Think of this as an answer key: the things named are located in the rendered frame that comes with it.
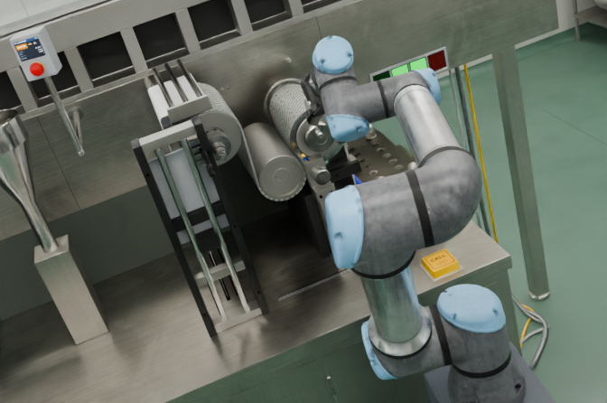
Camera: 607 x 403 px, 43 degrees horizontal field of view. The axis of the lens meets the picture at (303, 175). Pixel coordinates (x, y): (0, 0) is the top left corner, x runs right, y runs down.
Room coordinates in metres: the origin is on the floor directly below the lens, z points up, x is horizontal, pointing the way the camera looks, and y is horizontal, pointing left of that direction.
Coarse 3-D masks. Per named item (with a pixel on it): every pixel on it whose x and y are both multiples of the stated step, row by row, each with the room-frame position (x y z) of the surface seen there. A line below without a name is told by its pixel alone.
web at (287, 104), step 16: (208, 96) 1.85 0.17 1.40; (288, 96) 1.92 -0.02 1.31; (304, 96) 1.89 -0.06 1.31; (208, 112) 1.73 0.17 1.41; (224, 112) 1.73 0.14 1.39; (272, 112) 1.96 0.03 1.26; (288, 112) 1.85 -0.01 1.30; (240, 128) 1.74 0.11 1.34; (288, 128) 1.81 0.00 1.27; (240, 144) 1.83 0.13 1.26; (288, 144) 1.86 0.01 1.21; (256, 176) 1.74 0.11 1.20; (304, 176) 1.76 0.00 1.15
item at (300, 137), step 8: (304, 120) 1.76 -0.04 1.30; (320, 120) 1.76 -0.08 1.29; (304, 128) 1.76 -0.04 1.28; (296, 136) 1.75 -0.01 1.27; (304, 144) 1.76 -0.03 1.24; (336, 144) 1.77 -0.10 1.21; (304, 152) 1.75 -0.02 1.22; (312, 152) 1.76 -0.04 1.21; (320, 152) 1.76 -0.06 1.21; (328, 152) 1.76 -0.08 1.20
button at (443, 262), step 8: (432, 256) 1.59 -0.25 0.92; (440, 256) 1.58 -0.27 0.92; (448, 256) 1.57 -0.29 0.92; (424, 264) 1.58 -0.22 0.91; (432, 264) 1.56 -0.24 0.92; (440, 264) 1.55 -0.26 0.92; (448, 264) 1.54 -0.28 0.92; (456, 264) 1.54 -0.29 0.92; (432, 272) 1.53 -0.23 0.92; (440, 272) 1.53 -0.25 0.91; (448, 272) 1.53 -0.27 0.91
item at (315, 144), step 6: (312, 126) 1.75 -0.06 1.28; (318, 126) 1.75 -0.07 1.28; (324, 126) 1.75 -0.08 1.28; (306, 132) 1.75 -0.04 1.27; (312, 132) 1.74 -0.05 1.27; (324, 132) 1.75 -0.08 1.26; (330, 132) 1.75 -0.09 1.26; (306, 138) 1.74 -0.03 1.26; (312, 138) 1.74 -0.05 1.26; (318, 138) 1.74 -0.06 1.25; (324, 138) 1.75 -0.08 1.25; (330, 138) 1.75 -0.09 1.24; (306, 144) 1.75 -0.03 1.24; (312, 144) 1.74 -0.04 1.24; (318, 144) 1.74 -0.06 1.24; (324, 144) 1.75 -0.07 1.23; (330, 144) 1.75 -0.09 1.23; (318, 150) 1.74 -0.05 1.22; (324, 150) 1.75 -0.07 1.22
